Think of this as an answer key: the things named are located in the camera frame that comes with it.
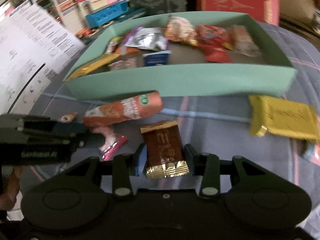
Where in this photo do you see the pink marshmallow candy packet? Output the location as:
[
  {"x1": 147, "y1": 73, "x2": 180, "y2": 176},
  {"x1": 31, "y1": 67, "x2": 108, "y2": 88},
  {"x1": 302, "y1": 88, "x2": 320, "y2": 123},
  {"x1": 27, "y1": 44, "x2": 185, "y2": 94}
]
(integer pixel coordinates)
[{"x1": 92, "y1": 127, "x2": 128, "y2": 161}]

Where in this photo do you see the brown gold chocolate packet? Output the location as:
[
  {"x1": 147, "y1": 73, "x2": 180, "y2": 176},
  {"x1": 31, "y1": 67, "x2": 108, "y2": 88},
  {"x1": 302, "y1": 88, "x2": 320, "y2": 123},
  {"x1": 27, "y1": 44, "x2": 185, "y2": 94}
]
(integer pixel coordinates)
[{"x1": 140, "y1": 120, "x2": 189, "y2": 179}]

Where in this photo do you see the orange sausage snack packet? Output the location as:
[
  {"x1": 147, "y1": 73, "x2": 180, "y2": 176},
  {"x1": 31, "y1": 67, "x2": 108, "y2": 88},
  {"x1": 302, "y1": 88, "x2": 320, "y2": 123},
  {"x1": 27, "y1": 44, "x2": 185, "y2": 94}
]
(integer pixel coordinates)
[{"x1": 82, "y1": 92, "x2": 163, "y2": 128}]

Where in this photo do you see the yellow Winston snack packet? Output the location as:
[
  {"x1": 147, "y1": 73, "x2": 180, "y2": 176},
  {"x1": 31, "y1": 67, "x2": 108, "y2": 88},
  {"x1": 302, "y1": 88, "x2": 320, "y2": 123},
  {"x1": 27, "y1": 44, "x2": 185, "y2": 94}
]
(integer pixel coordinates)
[{"x1": 249, "y1": 95, "x2": 319, "y2": 141}]

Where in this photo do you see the pink patterned snack packet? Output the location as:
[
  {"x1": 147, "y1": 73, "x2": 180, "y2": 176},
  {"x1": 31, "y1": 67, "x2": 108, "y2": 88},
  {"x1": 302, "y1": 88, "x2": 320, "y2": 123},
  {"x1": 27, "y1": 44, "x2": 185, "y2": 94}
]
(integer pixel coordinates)
[{"x1": 108, "y1": 57, "x2": 137, "y2": 71}]

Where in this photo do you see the red square snack packet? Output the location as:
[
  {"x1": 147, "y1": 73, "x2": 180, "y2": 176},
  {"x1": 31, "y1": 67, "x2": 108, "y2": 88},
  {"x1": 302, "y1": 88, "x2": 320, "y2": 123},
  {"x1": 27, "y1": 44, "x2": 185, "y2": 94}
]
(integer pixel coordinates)
[{"x1": 200, "y1": 44, "x2": 232, "y2": 63}]

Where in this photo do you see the blue white biscuit packet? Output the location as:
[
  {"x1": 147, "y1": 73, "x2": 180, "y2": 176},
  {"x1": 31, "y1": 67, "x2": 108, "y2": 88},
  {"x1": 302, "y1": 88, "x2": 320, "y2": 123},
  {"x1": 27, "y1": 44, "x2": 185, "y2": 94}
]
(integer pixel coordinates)
[{"x1": 143, "y1": 50, "x2": 171, "y2": 67}]

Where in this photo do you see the orange silver snack packet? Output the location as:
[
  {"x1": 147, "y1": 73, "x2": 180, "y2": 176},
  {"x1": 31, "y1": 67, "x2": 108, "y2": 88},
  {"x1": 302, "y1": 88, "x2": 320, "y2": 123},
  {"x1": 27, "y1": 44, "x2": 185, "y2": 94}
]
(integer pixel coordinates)
[{"x1": 114, "y1": 46, "x2": 140, "y2": 55}]

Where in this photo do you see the small yellow cartoon packet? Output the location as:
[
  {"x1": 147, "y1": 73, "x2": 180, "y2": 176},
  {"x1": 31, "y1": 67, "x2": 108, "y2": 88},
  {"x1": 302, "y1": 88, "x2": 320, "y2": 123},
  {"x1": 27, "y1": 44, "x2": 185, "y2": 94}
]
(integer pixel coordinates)
[{"x1": 105, "y1": 36, "x2": 121, "y2": 54}]

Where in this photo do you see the clear cake bar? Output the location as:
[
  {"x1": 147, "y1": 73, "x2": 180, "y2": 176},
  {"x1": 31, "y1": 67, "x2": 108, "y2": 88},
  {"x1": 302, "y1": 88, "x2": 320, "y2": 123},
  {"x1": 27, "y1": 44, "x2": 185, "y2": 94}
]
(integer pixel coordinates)
[{"x1": 231, "y1": 25, "x2": 261, "y2": 57}]

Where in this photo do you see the red rainbow candy bag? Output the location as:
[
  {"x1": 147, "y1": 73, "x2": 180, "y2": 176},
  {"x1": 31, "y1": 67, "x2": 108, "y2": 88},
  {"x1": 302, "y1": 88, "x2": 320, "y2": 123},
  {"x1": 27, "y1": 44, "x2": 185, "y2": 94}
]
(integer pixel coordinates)
[{"x1": 198, "y1": 24, "x2": 234, "y2": 50}]

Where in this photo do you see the silver purple snack bag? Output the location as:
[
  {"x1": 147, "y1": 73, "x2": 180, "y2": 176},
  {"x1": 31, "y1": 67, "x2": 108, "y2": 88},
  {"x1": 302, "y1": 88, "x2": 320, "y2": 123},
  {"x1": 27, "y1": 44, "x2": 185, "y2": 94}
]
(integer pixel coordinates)
[{"x1": 122, "y1": 25, "x2": 169, "y2": 51}]

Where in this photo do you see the orange noodle snack bag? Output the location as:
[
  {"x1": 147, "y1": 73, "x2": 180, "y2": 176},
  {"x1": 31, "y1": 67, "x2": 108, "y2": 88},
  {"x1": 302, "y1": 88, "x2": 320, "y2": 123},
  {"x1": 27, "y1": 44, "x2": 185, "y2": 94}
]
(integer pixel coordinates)
[{"x1": 164, "y1": 16, "x2": 198, "y2": 47}]

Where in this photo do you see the person's left hand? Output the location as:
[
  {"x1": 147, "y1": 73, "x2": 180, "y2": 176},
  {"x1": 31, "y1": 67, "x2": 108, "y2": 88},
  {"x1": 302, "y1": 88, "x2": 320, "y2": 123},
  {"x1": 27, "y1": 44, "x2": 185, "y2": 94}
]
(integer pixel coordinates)
[{"x1": 1, "y1": 166, "x2": 22, "y2": 211}]

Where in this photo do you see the orange jelly cup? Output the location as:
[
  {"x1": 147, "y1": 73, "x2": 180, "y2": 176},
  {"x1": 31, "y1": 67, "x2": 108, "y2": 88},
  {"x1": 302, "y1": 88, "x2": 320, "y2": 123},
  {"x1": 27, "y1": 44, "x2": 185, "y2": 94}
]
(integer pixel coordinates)
[{"x1": 58, "y1": 112, "x2": 78, "y2": 124}]

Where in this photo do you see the mint green cardboard box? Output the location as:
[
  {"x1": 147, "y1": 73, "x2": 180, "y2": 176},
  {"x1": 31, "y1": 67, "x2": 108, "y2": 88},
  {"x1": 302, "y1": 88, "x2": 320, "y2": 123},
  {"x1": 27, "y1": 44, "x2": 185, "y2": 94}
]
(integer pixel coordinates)
[{"x1": 65, "y1": 11, "x2": 297, "y2": 100}]

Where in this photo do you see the white printed instruction sheet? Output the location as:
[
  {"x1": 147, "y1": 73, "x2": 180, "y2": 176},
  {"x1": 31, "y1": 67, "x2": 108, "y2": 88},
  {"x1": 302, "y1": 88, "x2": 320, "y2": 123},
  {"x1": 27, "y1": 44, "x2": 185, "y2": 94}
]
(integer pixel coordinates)
[{"x1": 1, "y1": 1, "x2": 85, "y2": 114}]

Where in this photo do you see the pink grapefruit candy packet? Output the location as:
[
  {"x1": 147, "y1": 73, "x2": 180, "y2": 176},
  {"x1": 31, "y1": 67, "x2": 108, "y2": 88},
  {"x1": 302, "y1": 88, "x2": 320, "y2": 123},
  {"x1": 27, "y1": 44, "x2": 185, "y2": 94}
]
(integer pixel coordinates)
[{"x1": 302, "y1": 142, "x2": 320, "y2": 166}]

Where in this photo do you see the toy kitchen playset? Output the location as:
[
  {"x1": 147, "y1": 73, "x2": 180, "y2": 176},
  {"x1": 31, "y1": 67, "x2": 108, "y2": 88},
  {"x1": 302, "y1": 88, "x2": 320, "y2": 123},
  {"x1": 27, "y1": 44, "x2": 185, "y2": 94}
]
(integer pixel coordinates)
[{"x1": 27, "y1": 0, "x2": 146, "y2": 37}]

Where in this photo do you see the cluttered wooden shelf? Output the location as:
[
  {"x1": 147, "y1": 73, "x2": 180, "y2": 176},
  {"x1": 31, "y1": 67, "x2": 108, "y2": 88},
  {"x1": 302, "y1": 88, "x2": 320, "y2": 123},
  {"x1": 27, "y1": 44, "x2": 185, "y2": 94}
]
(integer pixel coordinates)
[{"x1": 279, "y1": 0, "x2": 319, "y2": 44}]

